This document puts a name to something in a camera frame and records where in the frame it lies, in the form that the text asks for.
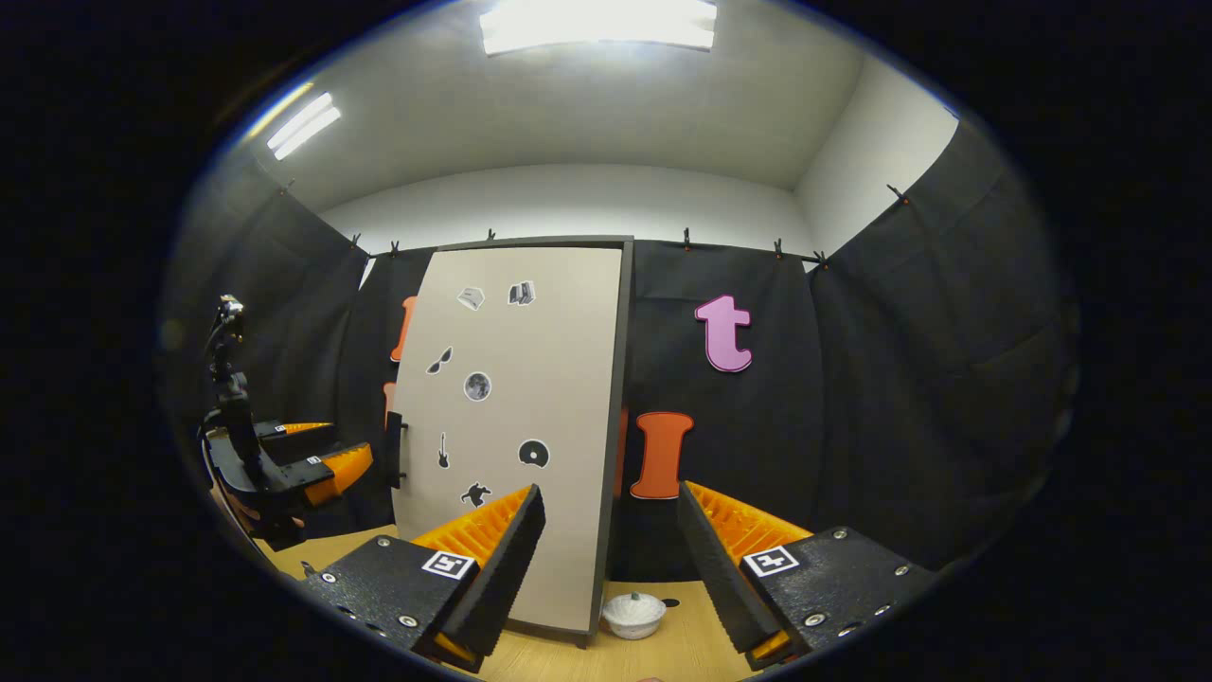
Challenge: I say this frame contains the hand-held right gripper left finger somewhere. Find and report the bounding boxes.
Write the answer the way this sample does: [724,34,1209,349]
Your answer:
[298,483,548,673]

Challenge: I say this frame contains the large ceiling light panel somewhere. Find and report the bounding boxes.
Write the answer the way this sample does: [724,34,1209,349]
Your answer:
[478,0,718,56]

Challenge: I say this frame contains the black cabinet door handle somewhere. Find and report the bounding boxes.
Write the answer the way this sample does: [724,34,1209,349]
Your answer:
[383,412,408,491]

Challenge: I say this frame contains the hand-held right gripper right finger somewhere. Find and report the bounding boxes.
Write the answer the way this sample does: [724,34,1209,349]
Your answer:
[676,480,938,672]

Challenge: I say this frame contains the white lidded bowl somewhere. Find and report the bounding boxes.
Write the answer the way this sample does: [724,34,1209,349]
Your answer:
[602,592,668,641]

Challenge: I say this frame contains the beige cabinet door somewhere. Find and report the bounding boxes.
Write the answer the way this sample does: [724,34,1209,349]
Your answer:
[391,246,624,636]

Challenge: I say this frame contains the small ceiling light panel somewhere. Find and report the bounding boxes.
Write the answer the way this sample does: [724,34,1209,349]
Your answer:
[265,92,342,162]

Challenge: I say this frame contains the dark grey cabinet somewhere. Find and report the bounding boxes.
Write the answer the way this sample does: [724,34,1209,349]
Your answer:
[388,235,635,650]

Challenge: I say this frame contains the row of black cloth clips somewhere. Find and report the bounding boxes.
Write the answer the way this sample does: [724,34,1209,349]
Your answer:
[284,180,910,271]

